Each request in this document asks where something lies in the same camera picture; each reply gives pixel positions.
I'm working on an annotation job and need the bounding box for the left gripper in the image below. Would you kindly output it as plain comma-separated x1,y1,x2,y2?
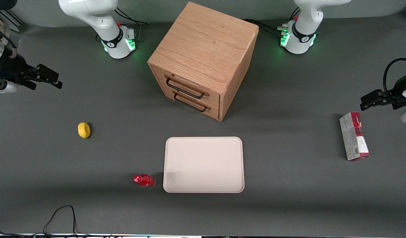
360,71,406,111

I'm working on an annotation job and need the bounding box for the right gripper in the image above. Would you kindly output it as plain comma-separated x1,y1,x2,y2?
0,54,63,90

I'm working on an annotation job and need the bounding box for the red coke bottle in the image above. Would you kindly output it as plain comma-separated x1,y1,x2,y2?
134,174,156,187

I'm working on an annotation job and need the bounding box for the beige rectangular tray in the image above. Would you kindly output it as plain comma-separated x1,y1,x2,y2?
163,137,245,193

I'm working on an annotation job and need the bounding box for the grey and red carton box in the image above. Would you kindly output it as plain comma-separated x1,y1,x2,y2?
339,112,370,161

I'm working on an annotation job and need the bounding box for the yellow lemon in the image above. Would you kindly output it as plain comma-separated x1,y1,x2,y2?
78,122,91,139

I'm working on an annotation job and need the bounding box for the oak wooden drawer cabinet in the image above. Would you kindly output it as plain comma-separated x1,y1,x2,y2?
147,1,259,122

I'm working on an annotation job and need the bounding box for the black left wrist cable loop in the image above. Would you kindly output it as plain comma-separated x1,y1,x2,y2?
383,58,406,94

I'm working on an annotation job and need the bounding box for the aluminium frame profile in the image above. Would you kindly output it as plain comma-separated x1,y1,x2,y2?
0,9,26,31

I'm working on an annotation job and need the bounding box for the black right arm base cable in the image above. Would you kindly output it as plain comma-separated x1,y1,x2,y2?
114,7,148,25

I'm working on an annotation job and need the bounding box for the black arm base cable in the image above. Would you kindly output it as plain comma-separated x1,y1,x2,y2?
114,7,148,25
244,19,289,37

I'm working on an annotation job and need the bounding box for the black left arm base cable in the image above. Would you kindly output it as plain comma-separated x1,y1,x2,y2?
244,19,289,37

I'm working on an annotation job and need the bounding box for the black metal drawer handle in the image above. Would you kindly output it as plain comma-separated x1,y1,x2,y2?
165,77,205,99
174,93,208,112

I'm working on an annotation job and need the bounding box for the black cable at table edge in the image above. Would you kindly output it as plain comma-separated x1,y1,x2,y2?
0,205,124,238

